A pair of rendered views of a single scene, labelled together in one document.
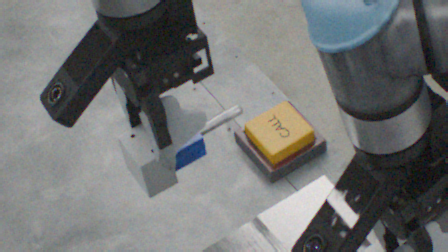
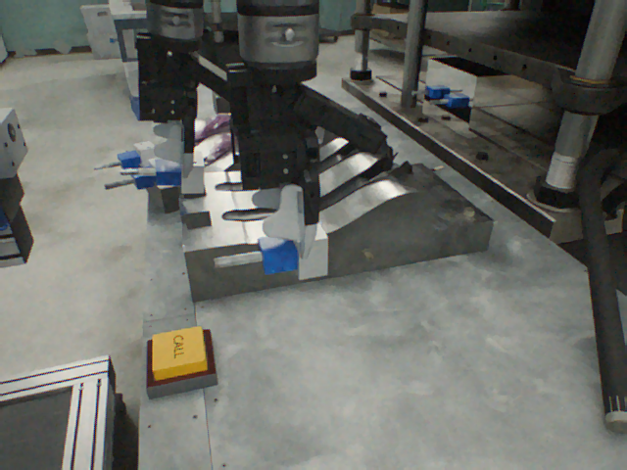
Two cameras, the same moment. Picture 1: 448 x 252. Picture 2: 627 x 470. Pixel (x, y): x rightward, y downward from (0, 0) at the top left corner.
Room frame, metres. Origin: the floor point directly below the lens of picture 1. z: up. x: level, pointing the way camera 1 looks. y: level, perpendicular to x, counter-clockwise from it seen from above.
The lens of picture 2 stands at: (1.14, 0.15, 1.24)
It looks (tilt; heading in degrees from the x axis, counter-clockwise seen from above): 31 degrees down; 187
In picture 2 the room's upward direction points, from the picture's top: straight up
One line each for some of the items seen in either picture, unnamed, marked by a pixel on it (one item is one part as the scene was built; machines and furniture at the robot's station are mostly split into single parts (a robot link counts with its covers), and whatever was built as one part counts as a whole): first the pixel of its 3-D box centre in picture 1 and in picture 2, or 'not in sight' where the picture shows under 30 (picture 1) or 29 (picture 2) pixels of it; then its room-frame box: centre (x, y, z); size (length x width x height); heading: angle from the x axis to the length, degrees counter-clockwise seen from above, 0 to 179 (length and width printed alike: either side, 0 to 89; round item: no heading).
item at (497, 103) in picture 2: not in sight; (516, 91); (-0.40, 0.60, 0.87); 0.50 x 0.27 x 0.17; 113
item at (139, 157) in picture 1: (186, 138); (269, 254); (0.69, 0.04, 0.93); 0.13 x 0.05 x 0.05; 114
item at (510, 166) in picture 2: not in sight; (520, 118); (-0.48, 0.65, 0.76); 1.30 x 0.84 x 0.07; 23
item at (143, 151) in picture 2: not in sight; (124, 162); (0.26, -0.37, 0.86); 0.13 x 0.05 x 0.05; 131
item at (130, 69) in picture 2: not in sight; (163, 75); (-2.86, -1.71, 0.32); 0.60 x 0.40 x 0.22; 124
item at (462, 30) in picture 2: not in sight; (538, 59); (-0.47, 0.66, 0.96); 1.29 x 0.83 x 0.18; 23
